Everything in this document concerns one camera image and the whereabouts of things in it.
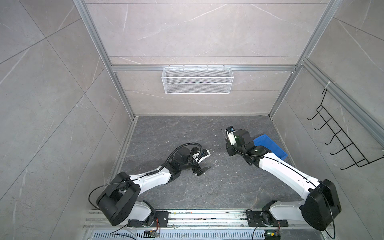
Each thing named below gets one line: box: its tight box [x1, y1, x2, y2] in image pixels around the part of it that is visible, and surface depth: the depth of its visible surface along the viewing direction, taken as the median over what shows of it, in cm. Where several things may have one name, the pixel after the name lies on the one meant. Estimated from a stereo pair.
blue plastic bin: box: [253, 134, 288, 160], surface depth 102 cm
